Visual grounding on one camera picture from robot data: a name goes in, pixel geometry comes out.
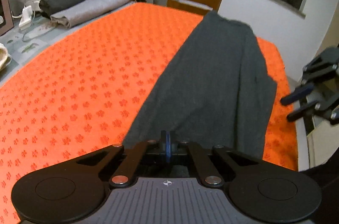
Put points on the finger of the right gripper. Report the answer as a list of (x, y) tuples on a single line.
[(299, 93), (305, 108)]

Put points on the dark grey sweatpants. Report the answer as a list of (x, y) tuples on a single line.
[(215, 91)]

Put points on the white power strip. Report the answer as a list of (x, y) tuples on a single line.
[(26, 18)]

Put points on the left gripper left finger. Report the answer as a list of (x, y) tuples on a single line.
[(127, 172)]

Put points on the light grey folded garment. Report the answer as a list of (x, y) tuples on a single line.
[(85, 11)]

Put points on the orange floral table mat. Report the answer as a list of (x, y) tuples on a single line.
[(83, 93)]

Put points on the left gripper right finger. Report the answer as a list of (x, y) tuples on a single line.
[(206, 172)]

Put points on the white folded padded jacket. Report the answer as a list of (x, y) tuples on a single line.
[(5, 57)]

